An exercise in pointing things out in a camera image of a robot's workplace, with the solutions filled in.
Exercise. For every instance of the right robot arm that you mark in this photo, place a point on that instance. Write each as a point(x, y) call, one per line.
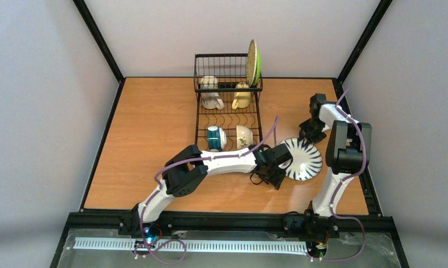
point(348, 150)

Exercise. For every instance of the dark teal spotted bowl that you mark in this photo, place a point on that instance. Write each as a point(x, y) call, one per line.
point(216, 138)

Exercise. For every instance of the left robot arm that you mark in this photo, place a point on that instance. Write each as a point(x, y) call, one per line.
point(182, 175)

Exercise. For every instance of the white slotted cable duct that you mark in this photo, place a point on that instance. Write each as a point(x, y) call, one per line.
point(128, 244)

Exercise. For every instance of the yellow mug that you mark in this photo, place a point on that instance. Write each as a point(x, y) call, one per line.
point(241, 99)

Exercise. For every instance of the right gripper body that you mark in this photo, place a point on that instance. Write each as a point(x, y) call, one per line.
point(310, 130)

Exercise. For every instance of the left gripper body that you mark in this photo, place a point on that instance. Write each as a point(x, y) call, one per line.
point(280, 162)

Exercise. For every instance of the white black striped plate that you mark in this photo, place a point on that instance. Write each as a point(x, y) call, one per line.
point(306, 162)

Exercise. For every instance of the black wire dish rack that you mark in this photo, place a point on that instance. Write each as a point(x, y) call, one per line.
point(229, 69)

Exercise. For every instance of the white floral mug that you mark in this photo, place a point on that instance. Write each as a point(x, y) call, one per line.
point(210, 99)

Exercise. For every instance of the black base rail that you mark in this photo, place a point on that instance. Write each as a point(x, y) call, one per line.
point(290, 224)

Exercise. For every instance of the black enclosure frame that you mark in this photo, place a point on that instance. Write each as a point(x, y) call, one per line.
point(370, 196)

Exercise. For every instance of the white bowl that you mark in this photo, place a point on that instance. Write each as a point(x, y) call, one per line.
point(244, 137)

